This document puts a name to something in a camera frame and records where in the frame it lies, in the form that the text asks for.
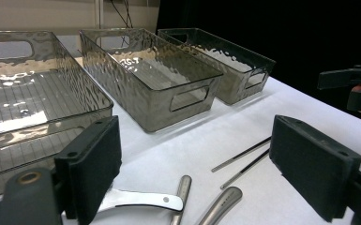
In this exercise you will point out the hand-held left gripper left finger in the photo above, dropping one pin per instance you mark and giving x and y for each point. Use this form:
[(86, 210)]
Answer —
[(90, 162)]

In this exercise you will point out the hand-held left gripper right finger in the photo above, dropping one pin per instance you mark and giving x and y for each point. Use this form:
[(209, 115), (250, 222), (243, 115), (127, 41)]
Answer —
[(312, 162)]

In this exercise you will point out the white ceramic spoon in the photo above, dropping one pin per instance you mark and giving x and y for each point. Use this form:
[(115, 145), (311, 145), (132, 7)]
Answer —
[(143, 199)]

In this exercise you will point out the thin metal chopstick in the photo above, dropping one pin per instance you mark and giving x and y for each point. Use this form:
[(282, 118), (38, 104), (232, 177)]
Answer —
[(245, 169), (240, 154)]

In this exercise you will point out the smoky clear plastic bin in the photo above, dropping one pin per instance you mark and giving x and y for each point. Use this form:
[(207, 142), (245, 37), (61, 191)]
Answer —
[(234, 89), (156, 106), (28, 93)]

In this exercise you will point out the metal table knife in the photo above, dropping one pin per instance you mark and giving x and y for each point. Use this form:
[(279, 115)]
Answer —
[(225, 203)]

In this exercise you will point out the metal fork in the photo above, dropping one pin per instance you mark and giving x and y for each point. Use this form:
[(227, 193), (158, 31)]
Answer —
[(183, 190)]

